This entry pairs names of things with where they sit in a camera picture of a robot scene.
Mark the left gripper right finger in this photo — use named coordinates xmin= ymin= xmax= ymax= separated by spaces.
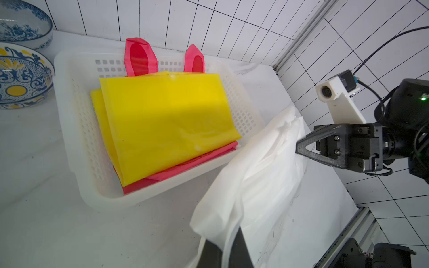
xmin=229 ymin=228 xmax=254 ymax=268

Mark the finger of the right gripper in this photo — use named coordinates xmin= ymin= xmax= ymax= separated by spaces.
xmin=296 ymin=124 xmax=351 ymax=169

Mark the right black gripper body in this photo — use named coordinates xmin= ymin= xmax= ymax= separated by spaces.
xmin=345 ymin=124 xmax=384 ymax=173

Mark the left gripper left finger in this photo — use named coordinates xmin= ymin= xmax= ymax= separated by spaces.
xmin=197 ymin=240 xmax=222 ymax=268

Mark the white raincoat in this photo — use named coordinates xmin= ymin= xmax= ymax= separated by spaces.
xmin=190 ymin=106 xmax=307 ymax=268

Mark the yellow raincoat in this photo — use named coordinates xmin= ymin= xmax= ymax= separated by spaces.
xmin=90 ymin=72 xmax=241 ymax=187

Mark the pink bunny raincoat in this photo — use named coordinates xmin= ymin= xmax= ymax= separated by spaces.
xmin=122 ymin=38 xmax=239 ymax=195

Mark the white plastic basket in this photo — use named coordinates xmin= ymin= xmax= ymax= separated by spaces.
xmin=54 ymin=47 xmax=266 ymax=212

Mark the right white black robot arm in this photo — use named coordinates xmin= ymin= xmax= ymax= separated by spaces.
xmin=296 ymin=77 xmax=429 ymax=182

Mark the blue white bowl lower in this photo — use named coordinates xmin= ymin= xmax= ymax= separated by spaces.
xmin=1 ymin=42 xmax=55 ymax=109

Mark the blue white bowl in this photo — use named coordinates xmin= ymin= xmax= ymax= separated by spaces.
xmin=1 ymin=1 xmax=53 ymax=50
xmin=1 ymin=42 xmax=55 ymax=109

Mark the blue white bowl upper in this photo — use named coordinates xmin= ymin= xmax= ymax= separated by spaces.
xmin=1 ymin=1 xmax=53 ymax=50

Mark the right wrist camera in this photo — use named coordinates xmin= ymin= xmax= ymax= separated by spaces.
xmin=316 ymin=70 xmax=366 ymax=125

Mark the aluminium mounting rail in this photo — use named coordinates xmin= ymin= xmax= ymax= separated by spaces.
xmin=313 ymin=205 xmax=391 ymax=268

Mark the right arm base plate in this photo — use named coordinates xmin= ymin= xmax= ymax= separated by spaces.
xmin=328 ymin=238 xmax=417 ymax=268

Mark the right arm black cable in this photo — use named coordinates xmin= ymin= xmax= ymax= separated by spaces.
xmin=351 ymin=26 xmax=429 ymax=88

